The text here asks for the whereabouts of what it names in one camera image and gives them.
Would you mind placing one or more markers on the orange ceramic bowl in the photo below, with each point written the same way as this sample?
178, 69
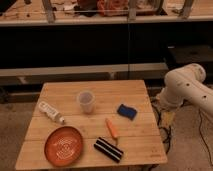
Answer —
63, 146

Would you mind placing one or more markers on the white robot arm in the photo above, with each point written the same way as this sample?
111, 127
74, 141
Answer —
186, 83

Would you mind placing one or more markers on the clear plastic cup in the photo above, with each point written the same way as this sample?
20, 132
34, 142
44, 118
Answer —
86, 101

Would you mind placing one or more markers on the blue sponge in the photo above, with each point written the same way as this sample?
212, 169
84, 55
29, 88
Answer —
127, 111

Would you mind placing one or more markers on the orange carrot toy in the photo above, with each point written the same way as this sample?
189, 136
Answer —
111, 128

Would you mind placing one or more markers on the wooden table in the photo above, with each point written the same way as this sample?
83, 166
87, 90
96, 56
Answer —
139, 138

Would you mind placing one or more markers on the white plastic bottle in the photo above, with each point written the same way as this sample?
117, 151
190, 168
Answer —
51, 112

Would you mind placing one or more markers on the black box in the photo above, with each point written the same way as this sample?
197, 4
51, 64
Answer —
179, 56

